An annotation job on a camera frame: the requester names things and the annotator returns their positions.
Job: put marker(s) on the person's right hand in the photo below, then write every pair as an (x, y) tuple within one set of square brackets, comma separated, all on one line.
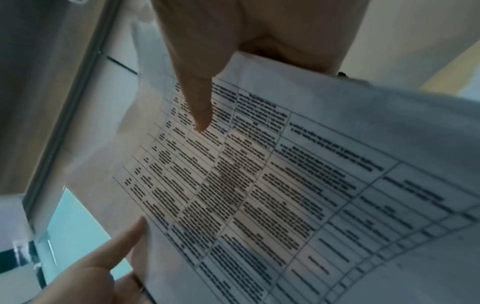
[(262, 26)]

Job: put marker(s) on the person's left hand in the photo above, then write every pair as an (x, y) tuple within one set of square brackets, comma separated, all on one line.
[(93, 276)]

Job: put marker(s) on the grey roller blind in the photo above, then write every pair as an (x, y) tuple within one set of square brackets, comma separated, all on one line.
[(37, 89)]

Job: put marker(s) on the window with black frame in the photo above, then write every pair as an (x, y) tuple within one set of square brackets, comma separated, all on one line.
[(75, 225)]

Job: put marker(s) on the paper stack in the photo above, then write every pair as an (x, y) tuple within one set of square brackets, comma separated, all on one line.
[(300, 178)]

